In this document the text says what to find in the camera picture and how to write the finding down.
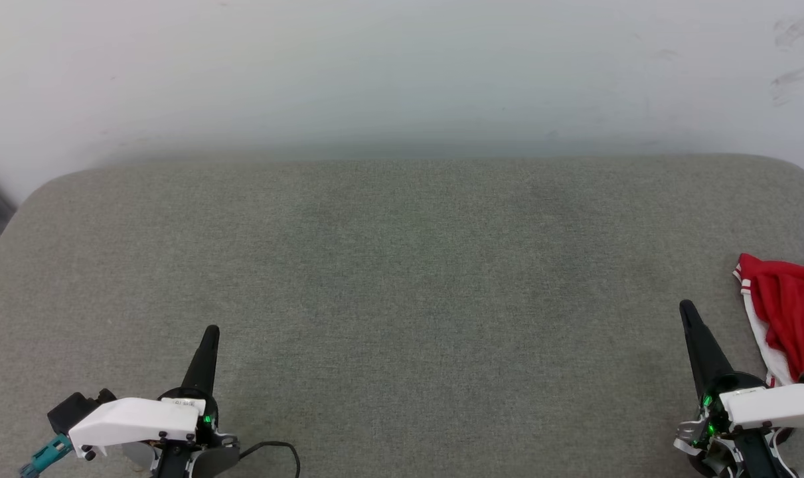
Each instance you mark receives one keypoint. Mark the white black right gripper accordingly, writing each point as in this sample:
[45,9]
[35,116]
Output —
[780,405]

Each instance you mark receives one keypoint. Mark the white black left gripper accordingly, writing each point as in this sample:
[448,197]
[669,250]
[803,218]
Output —
[136,418]

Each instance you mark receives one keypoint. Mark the red and white garment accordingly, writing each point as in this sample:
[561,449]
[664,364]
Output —
[793,312]

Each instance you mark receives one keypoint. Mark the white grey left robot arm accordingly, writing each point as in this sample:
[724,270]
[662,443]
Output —
[209,461]

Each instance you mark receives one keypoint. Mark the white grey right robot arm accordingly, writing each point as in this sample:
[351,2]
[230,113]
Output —
[753,458]

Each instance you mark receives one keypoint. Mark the grey fabric sofa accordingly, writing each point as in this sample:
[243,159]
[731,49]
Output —
[402,299]

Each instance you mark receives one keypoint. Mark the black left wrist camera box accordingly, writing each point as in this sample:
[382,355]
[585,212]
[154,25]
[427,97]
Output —
[73,408]

